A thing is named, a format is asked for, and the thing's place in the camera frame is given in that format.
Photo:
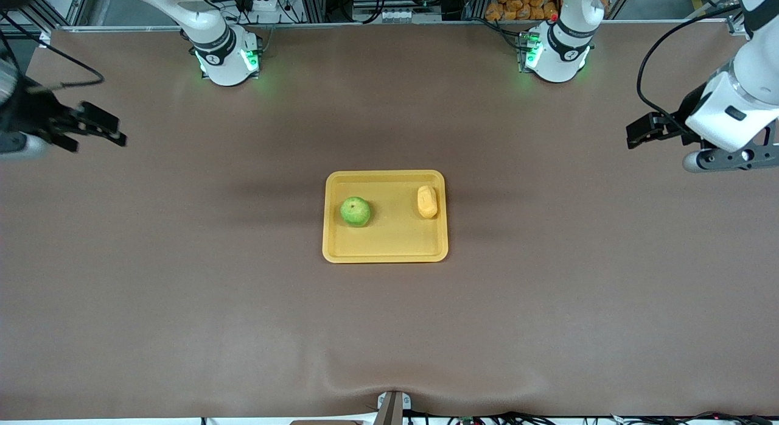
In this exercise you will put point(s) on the aluminium frame post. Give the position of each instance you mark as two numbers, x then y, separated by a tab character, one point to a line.
478	3
311	5

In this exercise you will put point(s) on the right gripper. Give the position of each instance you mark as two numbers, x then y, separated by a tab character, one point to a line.
33	116

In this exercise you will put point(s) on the white power strip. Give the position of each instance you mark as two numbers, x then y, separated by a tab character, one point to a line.
268	5

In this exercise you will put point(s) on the orange packaged bread pile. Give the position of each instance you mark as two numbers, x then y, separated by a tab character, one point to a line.
505	10

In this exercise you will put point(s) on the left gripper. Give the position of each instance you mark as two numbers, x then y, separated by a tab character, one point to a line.
689	108

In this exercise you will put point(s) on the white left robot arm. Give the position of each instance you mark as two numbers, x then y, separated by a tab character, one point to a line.
560	59

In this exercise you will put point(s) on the green apple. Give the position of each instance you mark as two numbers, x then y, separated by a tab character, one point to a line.
355	212

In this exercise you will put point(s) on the yellow plastic tray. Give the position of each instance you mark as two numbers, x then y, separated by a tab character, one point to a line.
395	239

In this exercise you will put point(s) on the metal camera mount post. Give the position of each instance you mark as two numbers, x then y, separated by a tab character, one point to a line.
392	410

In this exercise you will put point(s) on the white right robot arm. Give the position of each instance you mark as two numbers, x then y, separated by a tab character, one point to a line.
225	66

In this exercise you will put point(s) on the aluminium table edge rail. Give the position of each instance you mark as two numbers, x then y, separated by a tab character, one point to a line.
389	25

